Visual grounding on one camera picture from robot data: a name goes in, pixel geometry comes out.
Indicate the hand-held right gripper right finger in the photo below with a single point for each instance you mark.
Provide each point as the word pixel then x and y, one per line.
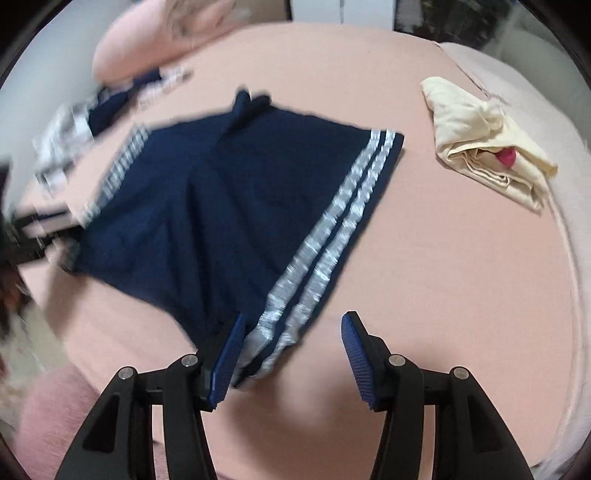
pixel 358 364

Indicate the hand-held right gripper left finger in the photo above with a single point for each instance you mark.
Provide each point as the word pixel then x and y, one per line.
pixel 228 364

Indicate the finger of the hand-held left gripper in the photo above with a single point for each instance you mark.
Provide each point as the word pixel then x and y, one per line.
pixel 41 251

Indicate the pile of navy white clothes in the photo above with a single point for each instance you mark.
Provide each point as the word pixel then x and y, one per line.
pixel 60 138

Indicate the navy skirt with white stripes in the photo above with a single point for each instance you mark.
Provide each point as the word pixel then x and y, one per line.
pixel 207 207

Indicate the pale yellow cloth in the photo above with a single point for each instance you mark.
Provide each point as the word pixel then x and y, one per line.
pixel 466 134

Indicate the navy garment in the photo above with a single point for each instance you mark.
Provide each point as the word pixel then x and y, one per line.
pixel 108 110

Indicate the pink fuzzy cloth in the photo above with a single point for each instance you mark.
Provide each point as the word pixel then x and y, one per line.
pixel 60 410

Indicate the rolled pink quilt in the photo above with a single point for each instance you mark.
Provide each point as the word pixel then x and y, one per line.
pixel 138 41

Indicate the white cushioned furniture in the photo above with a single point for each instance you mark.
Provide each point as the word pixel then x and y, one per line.
pixel 545 50

